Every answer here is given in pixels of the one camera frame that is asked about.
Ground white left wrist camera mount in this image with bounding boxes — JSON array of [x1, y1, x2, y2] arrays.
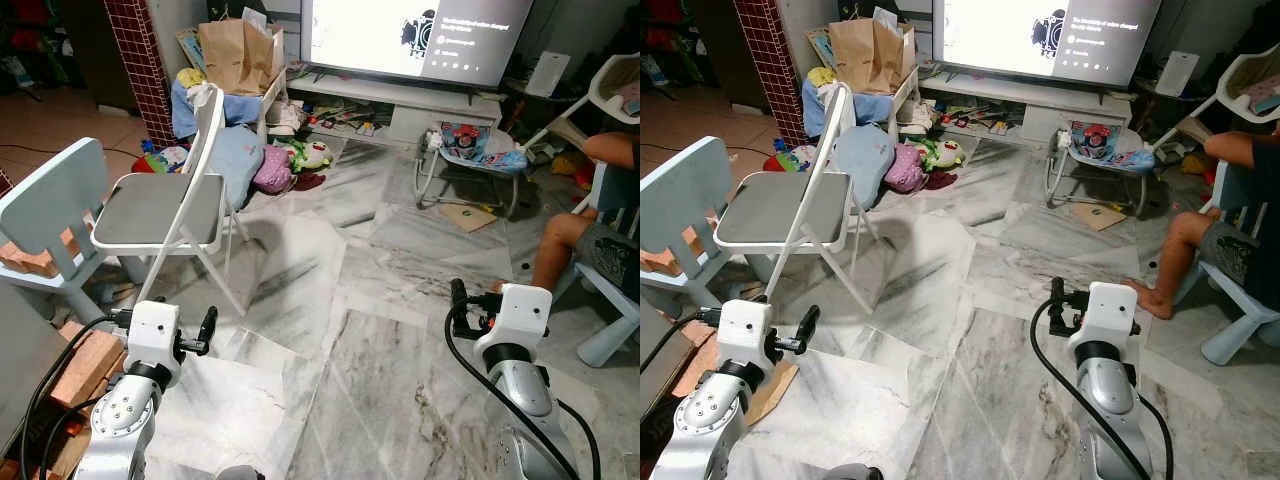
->
[[126, 299, 182, 367], [716, 297, 774, 367]]

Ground dark grey panel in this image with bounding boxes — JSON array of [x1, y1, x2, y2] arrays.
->
[[0, 283, 73, 456], [640, 298, 693, 406]]

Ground green white plush toy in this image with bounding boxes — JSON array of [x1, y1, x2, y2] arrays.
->
[[289, 138, 334, 172], [924, 137, 967, 170]]

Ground seated person in shorts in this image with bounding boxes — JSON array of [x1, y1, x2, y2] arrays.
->
[[1123, 120, 1280, 322], [490, 130, 641, 298]]

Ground large flat screen television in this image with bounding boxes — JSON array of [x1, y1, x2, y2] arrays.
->
[[300, 0, 537, 90], [931, 0, 1164, 90]]

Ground orange brick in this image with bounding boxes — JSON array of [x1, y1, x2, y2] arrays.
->
[[640, 226, 708, 278], [0, 228, 83, 278]]

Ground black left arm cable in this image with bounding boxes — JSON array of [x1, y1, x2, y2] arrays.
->
[[18, 316, 113, 471], [640, 314, 701, 376]]

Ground white baby high chair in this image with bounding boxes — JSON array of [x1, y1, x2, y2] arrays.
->
[[1150, 44, 1280, 153], [520, 52, 641, 153]]

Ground brown paper bag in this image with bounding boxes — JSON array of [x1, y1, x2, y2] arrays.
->
[[827, 8, 917, 97], [197, 8, 287, 97]]

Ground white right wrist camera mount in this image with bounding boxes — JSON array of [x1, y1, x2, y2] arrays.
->
[[474, 284, 554, 367], [1067, 281, 1141, 363]]

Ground colourful baby bouncer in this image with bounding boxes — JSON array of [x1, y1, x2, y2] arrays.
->
[[1044, 118, 1162, 217], [414, 120, 532, 217]]

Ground flat brown cardboard piece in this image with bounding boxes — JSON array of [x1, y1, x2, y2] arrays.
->
[[439, 202, 500, 234], [1069, 202, 1130, 234]]

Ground white grey folding chair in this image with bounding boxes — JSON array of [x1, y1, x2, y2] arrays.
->
[[712, 84, 883, 317], [91, 85, 253, 317]]

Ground pink plush toy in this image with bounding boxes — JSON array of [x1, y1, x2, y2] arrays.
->
[[884, 142, 927, 195], [251, 144, 295, 195]]

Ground white shoes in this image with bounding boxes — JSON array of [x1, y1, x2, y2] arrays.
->
[[897, 99, 937, 137], [267, 99, 307, 137]]

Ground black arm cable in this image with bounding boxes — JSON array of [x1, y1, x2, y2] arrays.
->
[[1030, 300, 1156, 480], [640, 314, 701, 376], [18, 316, 113, 471], [444, 305, 583, 480]]

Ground red tiled pillar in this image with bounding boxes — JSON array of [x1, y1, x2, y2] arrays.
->
[[734, 0, 812, 150], [104, 0, 182, 150]]

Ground white television stand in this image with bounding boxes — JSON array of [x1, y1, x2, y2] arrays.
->
[[915, 68, 1137, 151], [285, 65, 507, 148]]

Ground white upright box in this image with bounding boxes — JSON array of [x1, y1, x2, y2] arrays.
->
[[1154, 50, 1200, 99], [526, 50, 572, 99]]

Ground blue cloth pile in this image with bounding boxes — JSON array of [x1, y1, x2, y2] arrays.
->
[[800, 77, 897, 128], [170, 78, 264, 140]]

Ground occupied light blue child chair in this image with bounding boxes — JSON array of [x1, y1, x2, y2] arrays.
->
[[553, 162, 641, 369], [1172, 158, 1280, 367]]

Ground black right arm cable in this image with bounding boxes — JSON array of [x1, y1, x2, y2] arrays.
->
[[444, 305, 583, 480], [1030, 300, 1156, 480]]

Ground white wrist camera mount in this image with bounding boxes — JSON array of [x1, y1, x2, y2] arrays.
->
[[474, 284, 554, 367], [126, 299, 182, 367], [716, 297, 774, 367], [1067, 281, 1141, 363]]

